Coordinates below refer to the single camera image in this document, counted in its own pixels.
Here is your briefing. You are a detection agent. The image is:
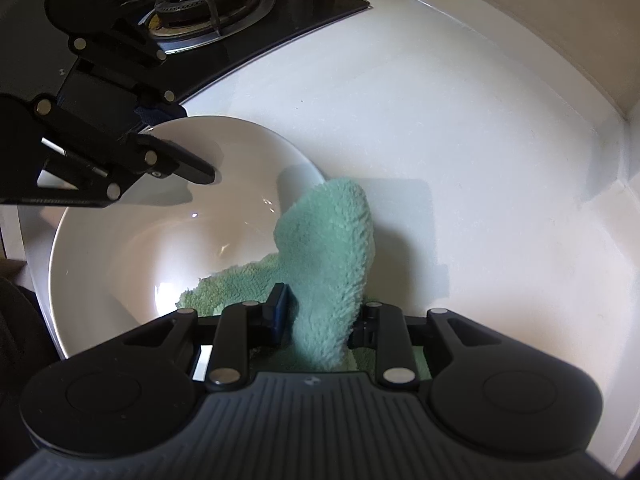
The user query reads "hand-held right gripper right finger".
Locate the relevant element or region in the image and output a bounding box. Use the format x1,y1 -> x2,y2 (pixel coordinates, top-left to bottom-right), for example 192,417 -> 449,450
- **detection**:
348,301 -> 502,392

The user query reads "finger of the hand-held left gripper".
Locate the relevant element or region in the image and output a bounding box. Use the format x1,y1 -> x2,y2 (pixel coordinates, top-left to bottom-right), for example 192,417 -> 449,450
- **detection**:
70,20 -> 190,123
32,94 -> 217,209

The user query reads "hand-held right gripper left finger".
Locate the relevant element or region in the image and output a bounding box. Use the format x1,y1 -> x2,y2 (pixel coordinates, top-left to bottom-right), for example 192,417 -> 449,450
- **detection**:
122,282 -> 291,393

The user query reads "white bowl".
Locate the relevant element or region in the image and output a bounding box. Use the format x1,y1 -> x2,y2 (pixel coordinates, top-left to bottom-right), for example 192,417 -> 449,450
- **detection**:
48,115 -> 331,361

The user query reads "green cloth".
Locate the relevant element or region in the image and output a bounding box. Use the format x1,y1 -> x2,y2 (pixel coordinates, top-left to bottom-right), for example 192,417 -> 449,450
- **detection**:
177,176 -> 433,381

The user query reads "black glass cooktop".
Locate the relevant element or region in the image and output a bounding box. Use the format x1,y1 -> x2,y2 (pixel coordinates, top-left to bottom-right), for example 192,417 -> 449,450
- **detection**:
0,0 -> 373,111

